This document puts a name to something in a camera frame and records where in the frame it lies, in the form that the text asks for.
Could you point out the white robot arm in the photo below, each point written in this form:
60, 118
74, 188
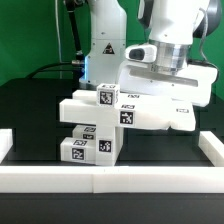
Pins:
159, 66

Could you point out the white chair back frame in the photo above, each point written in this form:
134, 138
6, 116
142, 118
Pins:
132, 111

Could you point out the white front rail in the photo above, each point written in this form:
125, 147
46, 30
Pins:
80, 179

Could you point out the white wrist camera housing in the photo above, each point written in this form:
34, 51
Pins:
145, 53

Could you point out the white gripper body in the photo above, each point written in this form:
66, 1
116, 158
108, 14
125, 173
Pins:
192, 84

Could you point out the white obstacle wall bar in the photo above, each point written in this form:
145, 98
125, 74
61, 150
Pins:
212, 147

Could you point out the white block left edge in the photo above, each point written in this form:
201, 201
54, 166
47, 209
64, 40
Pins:
6, 142

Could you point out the white tagged cube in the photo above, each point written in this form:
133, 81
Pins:
107, 94

